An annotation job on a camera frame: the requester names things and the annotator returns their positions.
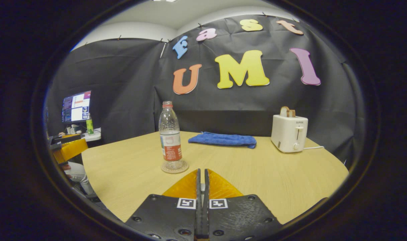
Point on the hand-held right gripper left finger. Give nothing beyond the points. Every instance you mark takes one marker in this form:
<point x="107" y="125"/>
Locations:
<point x="171" y="214"/>

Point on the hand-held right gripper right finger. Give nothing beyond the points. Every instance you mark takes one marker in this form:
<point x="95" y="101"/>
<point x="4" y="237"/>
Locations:
<point x="236" y="214"/>

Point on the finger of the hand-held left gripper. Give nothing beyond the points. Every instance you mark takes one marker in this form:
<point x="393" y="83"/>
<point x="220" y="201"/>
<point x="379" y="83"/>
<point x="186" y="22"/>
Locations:
<point x="71" y="149"/>

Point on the round wooden coaster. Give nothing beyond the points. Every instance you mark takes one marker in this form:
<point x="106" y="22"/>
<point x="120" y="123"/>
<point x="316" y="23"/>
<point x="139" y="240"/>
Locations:
<point x="175" y="170"/>

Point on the clear plastic water bottle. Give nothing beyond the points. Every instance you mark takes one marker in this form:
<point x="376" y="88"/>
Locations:
<point x="170" y="134"/>

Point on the green bottle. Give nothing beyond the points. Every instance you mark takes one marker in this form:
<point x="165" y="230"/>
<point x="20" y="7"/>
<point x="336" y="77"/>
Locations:
<point x="89" y="125"/>

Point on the white side table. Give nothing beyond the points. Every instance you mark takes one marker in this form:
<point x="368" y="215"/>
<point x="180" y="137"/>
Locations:
<point x="93" y="136"/>

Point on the person's grey trouser leg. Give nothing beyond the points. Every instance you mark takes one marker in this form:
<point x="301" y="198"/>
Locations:
<point x="79" y="175"/>

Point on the computer monitor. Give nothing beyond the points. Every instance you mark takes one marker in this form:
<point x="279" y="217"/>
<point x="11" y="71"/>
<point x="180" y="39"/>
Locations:
<point x="76" y="106"/>

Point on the blue towel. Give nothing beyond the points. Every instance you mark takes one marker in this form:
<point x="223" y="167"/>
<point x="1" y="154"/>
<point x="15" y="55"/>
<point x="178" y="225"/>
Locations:
<point x="223" y="139"/>

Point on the white toaster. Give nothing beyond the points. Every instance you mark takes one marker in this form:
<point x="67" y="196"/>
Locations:
<point x="288" y="134"/>

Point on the bread slice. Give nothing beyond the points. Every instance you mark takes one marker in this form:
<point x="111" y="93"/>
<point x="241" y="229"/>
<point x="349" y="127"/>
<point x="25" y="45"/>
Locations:
<point x="285" y="111"/>

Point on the black backdrop cloth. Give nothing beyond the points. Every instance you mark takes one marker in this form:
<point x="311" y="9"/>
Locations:
<point x="257" y="100"/>

